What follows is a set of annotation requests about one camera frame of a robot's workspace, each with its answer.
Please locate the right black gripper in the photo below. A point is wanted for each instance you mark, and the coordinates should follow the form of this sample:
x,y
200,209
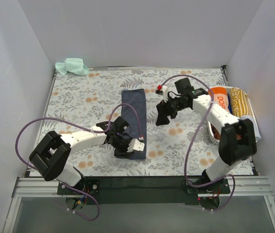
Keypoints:
x,y
167,109

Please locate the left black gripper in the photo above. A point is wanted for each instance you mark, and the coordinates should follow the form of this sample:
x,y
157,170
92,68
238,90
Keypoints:
x,y
123,148

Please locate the orange peach printed towel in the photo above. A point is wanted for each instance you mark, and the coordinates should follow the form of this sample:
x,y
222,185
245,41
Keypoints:
x,y
221,97

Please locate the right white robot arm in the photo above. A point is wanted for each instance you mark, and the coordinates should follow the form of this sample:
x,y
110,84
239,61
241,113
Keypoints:
x,y
237,137

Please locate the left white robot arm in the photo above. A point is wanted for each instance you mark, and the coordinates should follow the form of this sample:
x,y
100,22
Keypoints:
x,y
51,154

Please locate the floral table mat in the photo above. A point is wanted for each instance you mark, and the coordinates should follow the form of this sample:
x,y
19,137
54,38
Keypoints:
x,y
182,146

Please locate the yellow patterned rolled towel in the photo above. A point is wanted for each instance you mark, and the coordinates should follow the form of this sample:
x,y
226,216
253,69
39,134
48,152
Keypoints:
x,y
239,102

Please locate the light blue rolled towel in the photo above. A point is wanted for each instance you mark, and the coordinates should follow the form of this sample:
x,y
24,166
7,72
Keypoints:
x,y
256,130

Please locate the mint green towel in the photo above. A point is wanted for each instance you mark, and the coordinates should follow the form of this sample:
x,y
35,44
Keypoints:
x,y
72,65

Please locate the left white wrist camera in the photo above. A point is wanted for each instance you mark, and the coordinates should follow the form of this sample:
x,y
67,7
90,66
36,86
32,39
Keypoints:
x,y
136,145

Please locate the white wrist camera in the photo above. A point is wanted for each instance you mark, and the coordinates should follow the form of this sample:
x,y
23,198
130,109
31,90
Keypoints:
x,y
162,90
136,145

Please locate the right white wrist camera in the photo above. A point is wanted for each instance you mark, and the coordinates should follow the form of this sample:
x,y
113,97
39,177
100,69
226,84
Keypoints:
x,y
162,90

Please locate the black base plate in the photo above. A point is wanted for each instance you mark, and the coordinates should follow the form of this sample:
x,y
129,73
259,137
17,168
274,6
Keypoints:
x,y
142,189

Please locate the aluminium frame rail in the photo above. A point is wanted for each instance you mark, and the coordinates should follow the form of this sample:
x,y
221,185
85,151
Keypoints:
x,y
37,187

